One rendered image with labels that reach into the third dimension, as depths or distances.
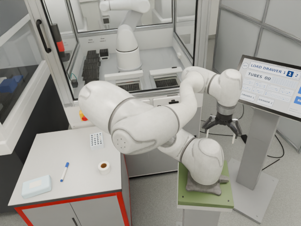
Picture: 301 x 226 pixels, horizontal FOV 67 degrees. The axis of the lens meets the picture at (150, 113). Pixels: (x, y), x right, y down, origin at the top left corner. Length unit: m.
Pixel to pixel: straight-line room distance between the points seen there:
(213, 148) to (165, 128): 0.53
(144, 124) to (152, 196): 1.67
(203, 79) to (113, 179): 0.77
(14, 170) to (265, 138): 1.85
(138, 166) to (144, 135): 1.59
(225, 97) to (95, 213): 1.04
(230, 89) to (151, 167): 1.36
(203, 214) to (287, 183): 1.25
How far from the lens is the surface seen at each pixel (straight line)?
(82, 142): 1.67
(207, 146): 1.10
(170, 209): 2.13
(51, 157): 1.65
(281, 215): 2.30
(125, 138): 0.55
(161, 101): 1.67
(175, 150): 1.13
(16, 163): 1.93
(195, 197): 1.26
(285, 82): 1.61
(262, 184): 2.36
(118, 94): 0.65
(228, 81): 1.01
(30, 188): 1.48
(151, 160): 2.11
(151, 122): 0.58
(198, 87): 1.05
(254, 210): 2.20
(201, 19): 1.50
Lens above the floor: 1.85
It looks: 37 degrees down
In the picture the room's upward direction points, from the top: 5 degrees counter-clockwise
